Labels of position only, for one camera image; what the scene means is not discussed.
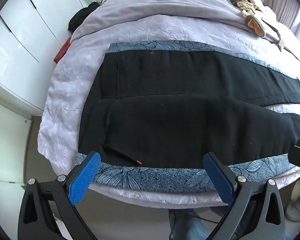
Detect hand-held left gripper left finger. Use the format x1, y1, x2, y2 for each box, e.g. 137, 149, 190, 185
17, 151, 102, 240

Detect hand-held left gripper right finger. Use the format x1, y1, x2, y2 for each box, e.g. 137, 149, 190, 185
202, 152, 287, 240

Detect black pants with blue floral trim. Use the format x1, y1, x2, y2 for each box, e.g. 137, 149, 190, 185
75, 40, 300, 193

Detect person's legs in blue jeans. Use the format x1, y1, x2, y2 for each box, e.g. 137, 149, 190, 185
169, 202, 230, 240

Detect lilac embossed bedspread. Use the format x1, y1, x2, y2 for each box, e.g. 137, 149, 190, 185
37, 12, 300, 205

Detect beige garment with orange lining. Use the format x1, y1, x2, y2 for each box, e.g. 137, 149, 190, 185
241, 0, 290, 52

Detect white wardrobe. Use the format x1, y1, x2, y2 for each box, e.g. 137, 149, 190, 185
0, 0, 90, 188

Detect lilac curtain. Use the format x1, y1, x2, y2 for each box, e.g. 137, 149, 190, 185
265, 0, 300, 28

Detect black cloth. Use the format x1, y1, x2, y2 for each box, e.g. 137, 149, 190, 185
68, 1, 100, 32

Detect grey quilt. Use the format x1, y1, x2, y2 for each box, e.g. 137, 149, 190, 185
72, 0, 255, 40

